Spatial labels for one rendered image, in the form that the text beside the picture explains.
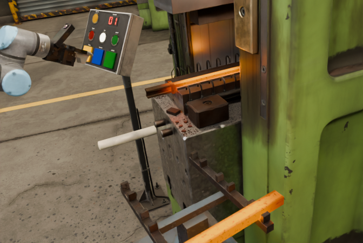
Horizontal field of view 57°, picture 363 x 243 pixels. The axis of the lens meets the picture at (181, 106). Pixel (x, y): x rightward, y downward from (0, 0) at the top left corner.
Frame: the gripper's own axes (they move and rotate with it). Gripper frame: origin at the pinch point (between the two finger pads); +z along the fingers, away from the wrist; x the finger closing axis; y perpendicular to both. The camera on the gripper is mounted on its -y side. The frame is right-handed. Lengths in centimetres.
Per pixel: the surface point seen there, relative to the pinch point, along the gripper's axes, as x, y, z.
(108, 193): -37, 88, 61
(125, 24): 4.8, -16.3, 11.1
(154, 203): -4, 81, 71
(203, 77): 52, -2, 16
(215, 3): 60, -26, 3
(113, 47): 0.2, -5.0, 11.1
